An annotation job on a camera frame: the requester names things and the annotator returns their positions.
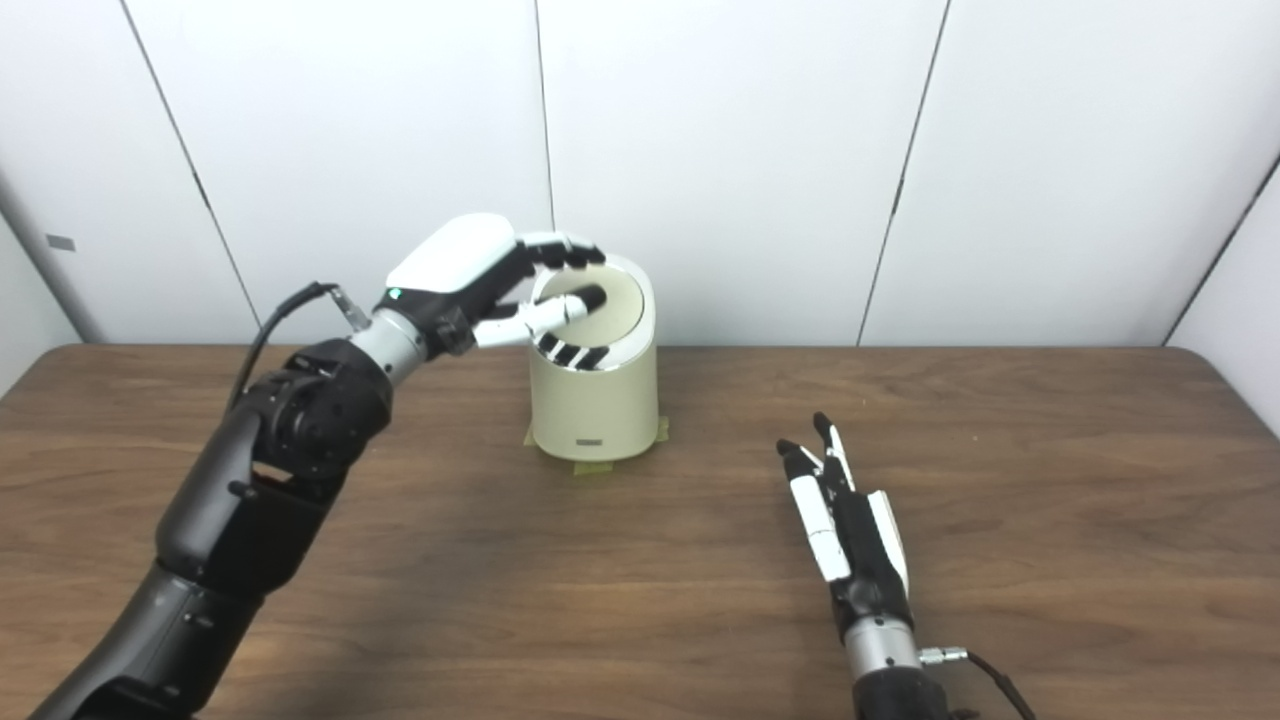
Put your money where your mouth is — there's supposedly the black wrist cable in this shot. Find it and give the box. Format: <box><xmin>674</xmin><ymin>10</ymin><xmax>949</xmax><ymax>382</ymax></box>
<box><xmin>228</xmin><ymin>282</ymin><xmax>373</xmax><ymax>411</ymax></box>
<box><xmin>920</xmin><ymin>647</ymin><xmax>1036</xmax><ymax>720</ymax></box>

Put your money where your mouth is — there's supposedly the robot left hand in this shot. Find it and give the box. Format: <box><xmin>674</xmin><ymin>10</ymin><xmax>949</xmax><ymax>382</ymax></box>
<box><xmin>375</xmin><ymin>212</ymin><xmax>609</xmax><ymax>356</ymax></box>

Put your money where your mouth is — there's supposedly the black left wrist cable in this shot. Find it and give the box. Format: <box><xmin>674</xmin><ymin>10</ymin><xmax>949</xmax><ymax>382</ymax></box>
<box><xmin>228</xmin><ymin>282</ymin><xmax>373</xmax><ymax>411</ymax></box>

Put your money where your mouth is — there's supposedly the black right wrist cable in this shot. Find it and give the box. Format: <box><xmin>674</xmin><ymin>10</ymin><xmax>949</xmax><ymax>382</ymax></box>
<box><xmin>920</xmin><ymin>647</ymin><xmax>1036</xmax><ymax>720</ymax></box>

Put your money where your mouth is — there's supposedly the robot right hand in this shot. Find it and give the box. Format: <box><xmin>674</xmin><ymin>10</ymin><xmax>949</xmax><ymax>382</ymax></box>
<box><xmin>775</xmin><ymin>411</ymin><xmax>913</xmax><ymax>633</ymax></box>

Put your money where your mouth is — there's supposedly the cream-colored round bin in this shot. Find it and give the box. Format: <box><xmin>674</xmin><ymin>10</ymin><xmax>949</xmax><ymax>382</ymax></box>
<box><xmin>527</xmin><ymin>252</ymin><xmax>659</xmax><ymax>463</ymax></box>

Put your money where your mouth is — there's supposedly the cream round bin lid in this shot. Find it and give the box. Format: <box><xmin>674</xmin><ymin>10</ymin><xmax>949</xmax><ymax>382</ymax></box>
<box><xmin>533</xmin><ymin>268</ymin><xmax>641</xmax><ymax>349</ymax></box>

